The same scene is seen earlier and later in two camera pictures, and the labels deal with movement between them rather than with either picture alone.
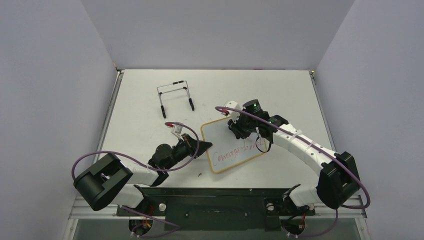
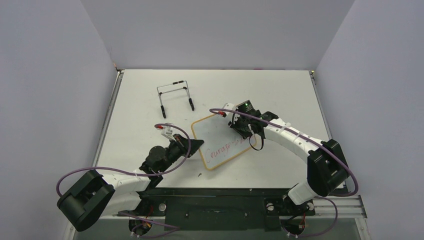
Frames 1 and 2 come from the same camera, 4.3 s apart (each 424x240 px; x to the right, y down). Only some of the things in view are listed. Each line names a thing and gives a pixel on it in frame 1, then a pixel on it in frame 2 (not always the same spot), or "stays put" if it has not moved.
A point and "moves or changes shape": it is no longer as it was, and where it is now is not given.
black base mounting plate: x=212 y=208 stays put
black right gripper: x=236 y=129 stays put
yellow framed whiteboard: x=227 y=151 moves or changes shape
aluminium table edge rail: x=322 y=108 stays put
